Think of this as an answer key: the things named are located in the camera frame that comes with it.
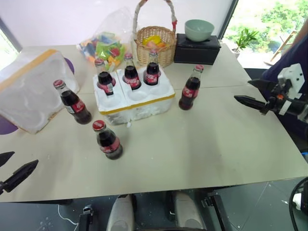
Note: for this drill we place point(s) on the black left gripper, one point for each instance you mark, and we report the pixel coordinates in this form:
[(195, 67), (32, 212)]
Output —
[(1, 188)]

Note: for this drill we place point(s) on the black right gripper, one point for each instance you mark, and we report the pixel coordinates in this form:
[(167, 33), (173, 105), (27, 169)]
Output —
[(275, 101)]

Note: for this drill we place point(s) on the glass cola bottle red cap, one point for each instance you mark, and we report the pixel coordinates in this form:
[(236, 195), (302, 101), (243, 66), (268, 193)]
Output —
[(188, 92), (151, 73), (109, 144), (74, 106), (106, 80), (132, 74)]

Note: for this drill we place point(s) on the black tissue box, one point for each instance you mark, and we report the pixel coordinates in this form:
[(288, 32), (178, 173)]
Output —
[(196, 51)]

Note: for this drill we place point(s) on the white styrofoam box lid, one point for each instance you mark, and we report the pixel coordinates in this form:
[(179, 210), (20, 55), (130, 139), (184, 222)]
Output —
[(31, 93)]

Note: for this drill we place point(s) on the white styrofoam bottle holder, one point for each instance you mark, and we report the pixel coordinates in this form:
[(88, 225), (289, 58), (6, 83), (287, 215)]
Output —
[(144, 101)]

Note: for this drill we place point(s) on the white paper piece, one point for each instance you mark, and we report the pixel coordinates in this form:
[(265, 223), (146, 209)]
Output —
[(129, 124)]

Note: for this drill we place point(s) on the purple round mat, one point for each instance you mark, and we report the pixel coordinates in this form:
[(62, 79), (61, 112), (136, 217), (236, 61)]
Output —
[(69, 65), (7, 126)]

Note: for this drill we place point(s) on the wooden ladder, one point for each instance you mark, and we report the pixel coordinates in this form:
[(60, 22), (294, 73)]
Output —
[(282, 47)]

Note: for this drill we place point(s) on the green potted plant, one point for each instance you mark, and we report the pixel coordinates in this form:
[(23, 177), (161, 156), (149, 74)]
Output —
[(244, 39)]

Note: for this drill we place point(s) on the person in dark blue clothes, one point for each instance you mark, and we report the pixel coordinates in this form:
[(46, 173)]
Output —
[(297, 53)]

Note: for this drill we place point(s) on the pale green bowl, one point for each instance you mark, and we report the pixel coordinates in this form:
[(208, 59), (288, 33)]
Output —
[(198, 31)]

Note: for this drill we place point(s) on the black table leg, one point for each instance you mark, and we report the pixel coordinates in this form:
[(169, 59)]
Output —
[(86, 217), (216, 209)]

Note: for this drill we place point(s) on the grey rounded shape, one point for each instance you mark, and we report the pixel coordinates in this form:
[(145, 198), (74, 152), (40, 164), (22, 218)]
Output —
[(188, 211), (120, 214)]

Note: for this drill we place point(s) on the yellow plastic toy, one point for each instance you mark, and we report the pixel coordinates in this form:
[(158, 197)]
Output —
[(151, 39)]

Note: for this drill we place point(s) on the clear bag of colourful toys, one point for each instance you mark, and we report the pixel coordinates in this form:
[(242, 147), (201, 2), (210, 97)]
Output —
[(110, 45)]

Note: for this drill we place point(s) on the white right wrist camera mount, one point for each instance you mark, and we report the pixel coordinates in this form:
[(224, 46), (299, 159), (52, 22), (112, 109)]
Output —
[(292, 77)]

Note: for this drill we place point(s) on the dark window frame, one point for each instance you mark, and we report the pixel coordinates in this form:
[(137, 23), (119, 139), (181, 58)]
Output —
[(10, 33), (227, 19)]

